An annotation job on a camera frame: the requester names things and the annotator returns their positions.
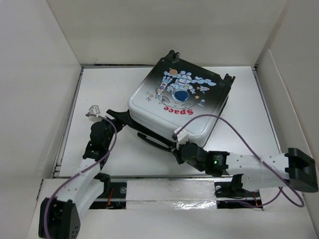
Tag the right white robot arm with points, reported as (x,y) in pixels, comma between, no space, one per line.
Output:
(294,167)

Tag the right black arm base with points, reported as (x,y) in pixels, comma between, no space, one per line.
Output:
(227,198)

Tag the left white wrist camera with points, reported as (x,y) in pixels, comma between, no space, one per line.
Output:
(93,113)

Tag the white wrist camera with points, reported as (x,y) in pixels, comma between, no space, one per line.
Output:
(93,113)
(180,136)

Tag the black suitcase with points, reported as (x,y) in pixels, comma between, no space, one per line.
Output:
(177,93)

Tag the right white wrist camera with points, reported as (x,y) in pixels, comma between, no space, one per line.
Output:
(180,136)

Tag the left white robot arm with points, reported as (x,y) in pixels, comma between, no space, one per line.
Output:
(60,214)

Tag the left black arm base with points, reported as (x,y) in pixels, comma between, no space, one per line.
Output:
(115,200)

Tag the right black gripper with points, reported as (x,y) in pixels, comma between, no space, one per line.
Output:
(172,149)

